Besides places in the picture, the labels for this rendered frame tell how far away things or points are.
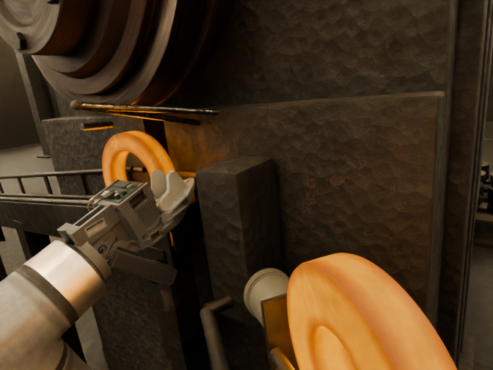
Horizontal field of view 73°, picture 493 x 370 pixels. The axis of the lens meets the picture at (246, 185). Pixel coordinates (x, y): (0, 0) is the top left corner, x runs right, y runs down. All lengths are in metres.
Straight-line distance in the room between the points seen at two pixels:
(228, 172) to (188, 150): 0.20
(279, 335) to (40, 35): 0.48
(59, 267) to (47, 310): 0.04
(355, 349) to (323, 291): 0.04
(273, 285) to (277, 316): 0.06
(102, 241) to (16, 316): 0.12
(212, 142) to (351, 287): 0.41
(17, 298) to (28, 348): 0.05
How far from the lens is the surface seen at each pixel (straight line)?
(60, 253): 0.44
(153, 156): 0.58
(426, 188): 0.44
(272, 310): 0.31
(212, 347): 0.48
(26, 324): 0.42
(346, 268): 0.23
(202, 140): 0.59
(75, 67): 0.59
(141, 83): 0.53
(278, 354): 0.33
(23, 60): 7.52
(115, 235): 0.48
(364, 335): 0.21
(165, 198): 0.51
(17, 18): 0.64
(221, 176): 0.44
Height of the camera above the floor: 0.90
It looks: 16 degrees down
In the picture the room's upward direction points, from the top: 6 degrees counter-clockwise
